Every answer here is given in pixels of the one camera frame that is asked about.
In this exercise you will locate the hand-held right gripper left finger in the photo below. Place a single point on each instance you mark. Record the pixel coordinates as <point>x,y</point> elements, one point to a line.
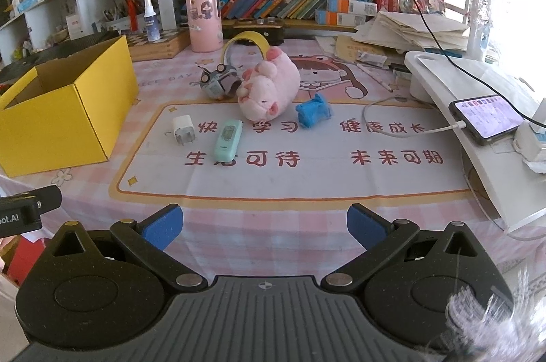
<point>161,227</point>

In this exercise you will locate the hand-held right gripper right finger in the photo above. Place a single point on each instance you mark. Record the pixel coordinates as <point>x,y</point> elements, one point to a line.
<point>367,226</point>

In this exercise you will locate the black electric keyboard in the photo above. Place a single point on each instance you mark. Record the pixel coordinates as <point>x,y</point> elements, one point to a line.
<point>55,46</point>

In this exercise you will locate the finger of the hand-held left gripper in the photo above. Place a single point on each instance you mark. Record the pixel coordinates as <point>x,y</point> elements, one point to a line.
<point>45,198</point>

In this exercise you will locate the white spray bottle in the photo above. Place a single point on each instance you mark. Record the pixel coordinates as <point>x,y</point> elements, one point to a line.
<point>151,23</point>

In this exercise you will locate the wooden chessboard box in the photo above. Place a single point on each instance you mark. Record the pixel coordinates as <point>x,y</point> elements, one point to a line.
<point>158,44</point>

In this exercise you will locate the white pen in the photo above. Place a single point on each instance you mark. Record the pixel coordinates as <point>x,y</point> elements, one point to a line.
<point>375,77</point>

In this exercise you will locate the mint green remote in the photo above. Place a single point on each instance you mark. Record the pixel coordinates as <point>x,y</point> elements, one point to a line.
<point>228,138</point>

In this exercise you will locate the orange and blue carton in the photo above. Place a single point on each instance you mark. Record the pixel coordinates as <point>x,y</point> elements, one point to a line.
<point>341,18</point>
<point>352,6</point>

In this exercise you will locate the grey toy car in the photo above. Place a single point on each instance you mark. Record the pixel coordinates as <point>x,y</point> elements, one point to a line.
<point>217,82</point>

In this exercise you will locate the white monitor stand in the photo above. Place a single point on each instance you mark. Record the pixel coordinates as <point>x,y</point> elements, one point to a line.
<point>482,157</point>

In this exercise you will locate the dark brown wooden box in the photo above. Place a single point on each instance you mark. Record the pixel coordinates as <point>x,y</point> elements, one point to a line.
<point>256,30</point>

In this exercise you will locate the pink cartoon cylinder container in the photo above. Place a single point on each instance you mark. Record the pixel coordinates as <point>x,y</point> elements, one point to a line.
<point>204,21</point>

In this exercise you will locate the white box device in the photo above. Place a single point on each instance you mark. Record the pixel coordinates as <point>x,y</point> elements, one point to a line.
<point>531,136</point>

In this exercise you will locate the white charger plug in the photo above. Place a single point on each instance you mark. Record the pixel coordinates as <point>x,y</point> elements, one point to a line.
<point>183,129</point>

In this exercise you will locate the black smartphone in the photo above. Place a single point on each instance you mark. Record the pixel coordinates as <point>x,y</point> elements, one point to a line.
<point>488,116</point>

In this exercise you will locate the pile of loose papers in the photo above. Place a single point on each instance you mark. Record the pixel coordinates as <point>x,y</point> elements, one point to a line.
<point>418,31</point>

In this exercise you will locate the fluffy grey cuff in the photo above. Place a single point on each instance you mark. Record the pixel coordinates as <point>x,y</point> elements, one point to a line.
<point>490,319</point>

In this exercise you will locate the yellow cardboard box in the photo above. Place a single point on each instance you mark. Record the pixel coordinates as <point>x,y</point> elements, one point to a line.
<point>64,119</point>

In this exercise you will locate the pink plush pig toy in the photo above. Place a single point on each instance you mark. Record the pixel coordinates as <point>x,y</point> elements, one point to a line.
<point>266,87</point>

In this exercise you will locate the yellow tape roll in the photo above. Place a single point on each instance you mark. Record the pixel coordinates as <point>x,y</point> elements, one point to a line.
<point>247,40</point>

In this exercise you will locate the cup of brushes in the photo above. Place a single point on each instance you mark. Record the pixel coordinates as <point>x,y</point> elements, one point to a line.
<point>123,14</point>

